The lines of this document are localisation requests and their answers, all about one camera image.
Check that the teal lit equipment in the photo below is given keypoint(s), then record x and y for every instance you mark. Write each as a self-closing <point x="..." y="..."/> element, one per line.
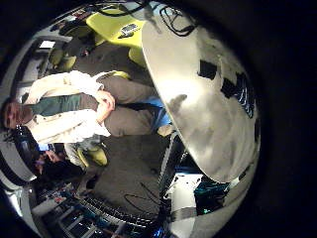
<point x="208" y="195"/>

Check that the large yellow shell chair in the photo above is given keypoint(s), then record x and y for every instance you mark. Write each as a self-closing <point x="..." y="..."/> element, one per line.
<point x="105" y="24"/>

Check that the yellow seat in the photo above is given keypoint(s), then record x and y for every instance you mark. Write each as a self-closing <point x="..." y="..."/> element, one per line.
<point x="97" y="155"/>

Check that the person in dark clothing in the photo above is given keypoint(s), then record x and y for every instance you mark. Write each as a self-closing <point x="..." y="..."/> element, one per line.
<point x="59" y="168"/>

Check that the black keyboard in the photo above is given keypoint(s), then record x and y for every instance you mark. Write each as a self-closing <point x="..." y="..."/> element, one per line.
<point x="115" y="211"/>

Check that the seated person white jacket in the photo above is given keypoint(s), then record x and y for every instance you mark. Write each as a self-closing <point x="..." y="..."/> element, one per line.
<point x="66" y="129"/>

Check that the blue fabric item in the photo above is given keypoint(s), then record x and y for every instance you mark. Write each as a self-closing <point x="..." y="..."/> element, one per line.
<point x="158" y="114"/>

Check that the small yellow stool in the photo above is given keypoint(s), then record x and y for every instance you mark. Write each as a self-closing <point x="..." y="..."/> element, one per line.
<point x="69" y="62"/>
<point x="56" y="57"/>

